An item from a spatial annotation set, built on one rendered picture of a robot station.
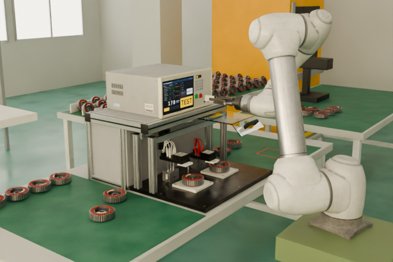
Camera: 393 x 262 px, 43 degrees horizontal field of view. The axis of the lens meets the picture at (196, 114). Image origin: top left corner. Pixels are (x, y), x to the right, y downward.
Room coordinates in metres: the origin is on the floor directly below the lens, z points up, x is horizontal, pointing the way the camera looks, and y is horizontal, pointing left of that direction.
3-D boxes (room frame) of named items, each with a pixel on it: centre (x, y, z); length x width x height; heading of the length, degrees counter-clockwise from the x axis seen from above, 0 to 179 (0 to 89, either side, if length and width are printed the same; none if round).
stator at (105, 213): (2.04, 0.42, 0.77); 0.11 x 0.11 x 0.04
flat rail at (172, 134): (2.53, 0.03, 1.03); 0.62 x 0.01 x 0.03; 143
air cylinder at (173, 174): (2.46, 0.14, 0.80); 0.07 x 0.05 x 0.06; 143
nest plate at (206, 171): (2.57, -0.13, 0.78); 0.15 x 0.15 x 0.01; 53
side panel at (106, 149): (2.45, 0.46, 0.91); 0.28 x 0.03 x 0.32; 53
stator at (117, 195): (2.24, 0.39, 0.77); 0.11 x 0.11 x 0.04
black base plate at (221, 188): (2.48, -0.04, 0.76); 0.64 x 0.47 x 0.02; 143
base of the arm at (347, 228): (1.79, -0.57, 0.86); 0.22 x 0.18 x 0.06; 134
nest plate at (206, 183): (2.37, 0.02, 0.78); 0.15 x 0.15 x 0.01; 53
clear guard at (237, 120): (2.63, -0.17, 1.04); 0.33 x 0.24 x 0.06; 53
